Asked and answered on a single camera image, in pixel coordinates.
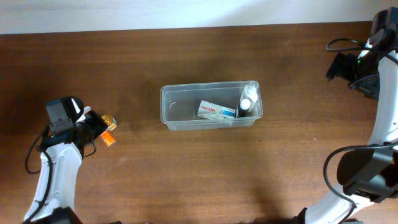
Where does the white Panadol medicine box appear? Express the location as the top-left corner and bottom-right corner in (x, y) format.
(198, 100), (236, 125)

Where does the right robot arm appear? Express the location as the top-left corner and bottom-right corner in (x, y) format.
(289, 7), (397, 223)

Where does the clear plastic container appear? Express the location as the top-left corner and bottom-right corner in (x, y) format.
(160, 80), (264, 131)

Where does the black bottle white cap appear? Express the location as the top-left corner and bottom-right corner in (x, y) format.
(236, 98), (251, 118)

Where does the white spray bottle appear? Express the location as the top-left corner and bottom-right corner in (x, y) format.
(240, 81), (259, 112)

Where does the orange tablet tube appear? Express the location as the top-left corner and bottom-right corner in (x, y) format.
(100, 130), (116, 147)

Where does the small gold-lid jar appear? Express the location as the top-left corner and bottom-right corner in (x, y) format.
(102, 115), (117, 131)

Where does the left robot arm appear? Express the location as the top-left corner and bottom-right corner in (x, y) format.
(23, 96), (114, 223)

